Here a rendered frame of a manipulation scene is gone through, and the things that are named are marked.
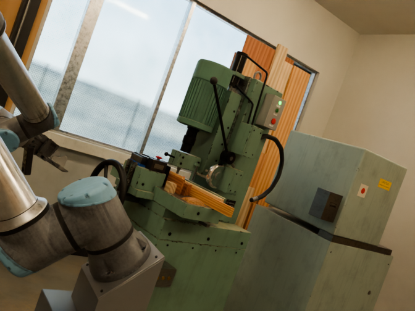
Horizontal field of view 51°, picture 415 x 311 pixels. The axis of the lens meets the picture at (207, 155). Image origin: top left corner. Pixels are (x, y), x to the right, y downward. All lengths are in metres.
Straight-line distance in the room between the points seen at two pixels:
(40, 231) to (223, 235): 1.05
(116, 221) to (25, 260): 0.25
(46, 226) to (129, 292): 0.30
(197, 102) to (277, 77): 2.03
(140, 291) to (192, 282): 0.78
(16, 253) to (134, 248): 0.31
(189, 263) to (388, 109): 2.79
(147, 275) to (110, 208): 0.22
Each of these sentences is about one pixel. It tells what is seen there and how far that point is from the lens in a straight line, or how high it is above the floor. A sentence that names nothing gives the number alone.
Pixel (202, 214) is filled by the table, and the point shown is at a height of 0.87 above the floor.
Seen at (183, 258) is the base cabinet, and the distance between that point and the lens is 1.97.
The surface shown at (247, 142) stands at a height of 1.21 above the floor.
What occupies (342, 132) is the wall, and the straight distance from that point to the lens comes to 4.48.
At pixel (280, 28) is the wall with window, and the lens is 4.07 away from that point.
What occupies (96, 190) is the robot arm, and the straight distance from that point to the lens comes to 1.21.
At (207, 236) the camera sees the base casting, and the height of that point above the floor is 0.75.
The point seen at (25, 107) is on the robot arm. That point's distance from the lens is 1.48.
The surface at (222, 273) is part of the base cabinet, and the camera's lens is 2.19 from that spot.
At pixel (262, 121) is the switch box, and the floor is 1.34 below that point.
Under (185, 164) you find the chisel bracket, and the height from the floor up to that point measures 1.02.
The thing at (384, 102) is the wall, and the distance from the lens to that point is 4.34.
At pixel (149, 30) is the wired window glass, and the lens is 3.44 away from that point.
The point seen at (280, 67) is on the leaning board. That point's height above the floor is 1.98.
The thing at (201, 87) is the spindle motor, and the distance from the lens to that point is 1.98.
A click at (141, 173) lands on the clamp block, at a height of 0.94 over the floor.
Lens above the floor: 1.17
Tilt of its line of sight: 2 degrees down
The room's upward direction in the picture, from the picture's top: 20 degrees clockwise
